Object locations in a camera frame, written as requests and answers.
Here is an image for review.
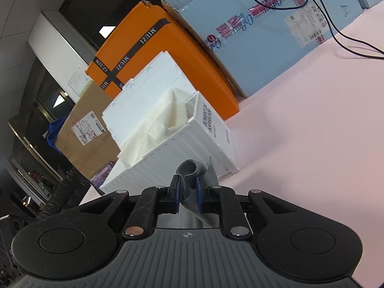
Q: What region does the blue plastic bag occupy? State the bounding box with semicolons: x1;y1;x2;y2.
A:
46;114;69;155

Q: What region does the orange gift box black ribbon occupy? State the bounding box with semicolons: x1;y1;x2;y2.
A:
86;1;240;120

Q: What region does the grey cloth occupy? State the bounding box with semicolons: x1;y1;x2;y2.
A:
174;159;219;229

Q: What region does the brown cardboard box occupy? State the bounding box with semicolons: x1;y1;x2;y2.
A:
55;83;120;180

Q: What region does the cream white cloth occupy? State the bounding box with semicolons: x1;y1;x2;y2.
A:
118;88;189;168

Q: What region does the white plastic storage crate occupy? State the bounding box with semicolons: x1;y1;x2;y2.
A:
100;51;238;194

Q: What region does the large light blue carton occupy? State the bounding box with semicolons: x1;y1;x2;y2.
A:
162;0;363;97

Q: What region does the black cable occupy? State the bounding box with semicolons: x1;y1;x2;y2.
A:
232;0;384;60

